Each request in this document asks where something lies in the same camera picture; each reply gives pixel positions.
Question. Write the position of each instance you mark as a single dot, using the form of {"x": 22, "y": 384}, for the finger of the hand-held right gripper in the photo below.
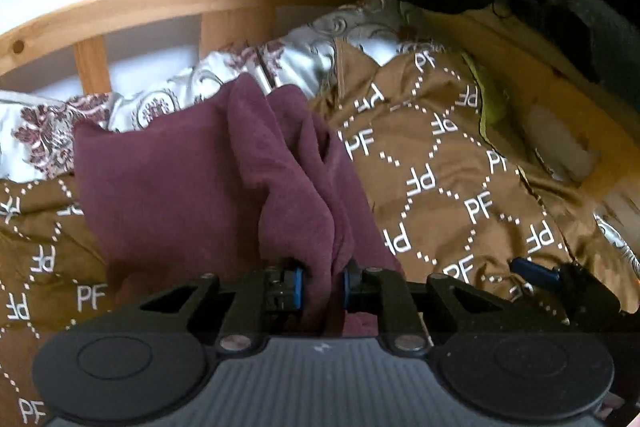
{"x": 537, "y": 270}

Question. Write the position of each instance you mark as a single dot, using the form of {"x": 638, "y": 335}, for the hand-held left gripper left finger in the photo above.
{"x": 296, "y": 292}

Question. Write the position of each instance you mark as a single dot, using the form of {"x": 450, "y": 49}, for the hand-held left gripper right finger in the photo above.
{"x": 346, "y": 292}

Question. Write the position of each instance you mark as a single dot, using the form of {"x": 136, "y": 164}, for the maroon small garment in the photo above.
{"x": 175, "y": 207}

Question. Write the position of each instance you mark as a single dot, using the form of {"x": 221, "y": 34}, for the brown patterned blanket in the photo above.
{"x": 450, "y": 147}

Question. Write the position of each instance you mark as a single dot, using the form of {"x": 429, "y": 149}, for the yellow-green cloth strip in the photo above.
{"x": 487, "y": 102}

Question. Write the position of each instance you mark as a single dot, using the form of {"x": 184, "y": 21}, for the white floral bedsheet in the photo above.
{"x": 170, "y": 92}

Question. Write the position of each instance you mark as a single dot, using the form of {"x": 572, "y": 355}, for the wooden bed frame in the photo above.
{"x": 150, "y": 2}

